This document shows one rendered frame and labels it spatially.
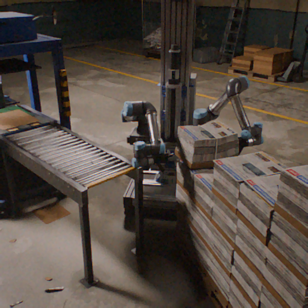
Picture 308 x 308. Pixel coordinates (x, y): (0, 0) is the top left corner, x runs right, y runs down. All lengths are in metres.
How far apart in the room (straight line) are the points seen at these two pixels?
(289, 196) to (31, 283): 2.06
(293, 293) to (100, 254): 1.76
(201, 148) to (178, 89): 0.81
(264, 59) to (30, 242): 6.63
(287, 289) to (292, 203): 0.45
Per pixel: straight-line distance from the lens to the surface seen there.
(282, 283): 2.11
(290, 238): 1.93
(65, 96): 3.89
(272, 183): 2.22
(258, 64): 8.96
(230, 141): 2.82
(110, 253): 3.34
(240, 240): 2.35
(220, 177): 2.39
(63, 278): 3.18
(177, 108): 3.42
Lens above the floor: 2.10
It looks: 25 degrees down
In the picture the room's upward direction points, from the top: straight up
